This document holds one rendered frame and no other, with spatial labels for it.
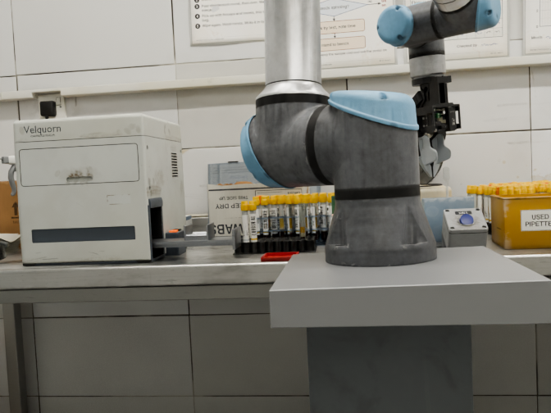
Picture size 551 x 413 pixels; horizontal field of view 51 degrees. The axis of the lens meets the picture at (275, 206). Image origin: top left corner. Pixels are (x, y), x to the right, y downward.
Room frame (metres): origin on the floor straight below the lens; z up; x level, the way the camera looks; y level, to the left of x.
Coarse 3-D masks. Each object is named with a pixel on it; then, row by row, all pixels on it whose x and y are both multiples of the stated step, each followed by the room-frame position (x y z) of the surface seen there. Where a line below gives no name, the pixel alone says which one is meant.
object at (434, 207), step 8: (424, 200) 1.20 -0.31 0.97; (432, 200) 1.19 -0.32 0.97; (440, 200) 1.19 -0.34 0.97; (448, 200) 1.19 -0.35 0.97; (456, 200) 1.19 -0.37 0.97; (464, 200) 1.19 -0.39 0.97; (472, 200) 1.19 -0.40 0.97; (424, 208) 1.20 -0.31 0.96; (432, 208) 1.19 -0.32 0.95; (440, 208) 1.19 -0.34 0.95; (448, 208) 1.19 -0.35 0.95; (456, 208) 1.19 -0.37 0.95; (464, 208) 1.19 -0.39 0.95; (432, 216) 1.19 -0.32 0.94; (440, 216) 1.19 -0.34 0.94; (432, 224) 1.19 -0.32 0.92; (440, 224) 1.19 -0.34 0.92; (432, 232) 1.19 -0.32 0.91; (440, 232) 1.19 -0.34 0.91; (440, 240) 1.19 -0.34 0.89
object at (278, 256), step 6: (270, 252) 1.17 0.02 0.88; (276, 252) 1.16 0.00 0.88; (282, 252) 1.16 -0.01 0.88; (288, 252) 1.16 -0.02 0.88; (294, 252) 1.16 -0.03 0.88; (264, 258) 1.10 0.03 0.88; (270, 258) 1.10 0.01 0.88; (276, 258) 1.10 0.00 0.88; (282, 258) 1.10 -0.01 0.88; (288, 258) 1.10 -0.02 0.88
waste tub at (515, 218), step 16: (496, 208) 1.18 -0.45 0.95; (512, 208) 1.10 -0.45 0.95; (528, 208) 1.10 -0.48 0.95; (544, 208) 1.10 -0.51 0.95; (496, 224) 1.18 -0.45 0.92; (512, 224) 1.11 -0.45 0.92; (528, 224) 1.10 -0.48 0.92; (544, 224) 1.09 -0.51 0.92; (496, 240) 1.19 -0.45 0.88; (512, 240) 1.11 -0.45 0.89; (528, 240) 1.10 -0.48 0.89; (544, 240) 1.10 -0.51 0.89
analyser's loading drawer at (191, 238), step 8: (192, 224) 1.22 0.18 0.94; (208, 224) 1.17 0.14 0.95; (184, 232) 1.17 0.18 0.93; (192, 232) 1.22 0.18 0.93; (200, 232) 1.22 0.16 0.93; (208, 232) 1.17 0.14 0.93; (232, 232) 1.15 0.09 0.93; (240, 232) 1.21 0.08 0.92; (152, 240) 1.21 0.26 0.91; (160, 240) 1.20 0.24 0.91; (168, 240) 1.19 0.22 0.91; (176, 240) 1.18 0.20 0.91; (184, 240) 1.17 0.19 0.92; (192, 240) 1.16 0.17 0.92; (200, 240) 1.16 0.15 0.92; (208, 240) 1.16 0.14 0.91; (216, 240) 1.15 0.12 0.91; (224, 240) 1.15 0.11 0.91; (232, 240) 1.15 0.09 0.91; (240, 240) 1.21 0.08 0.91
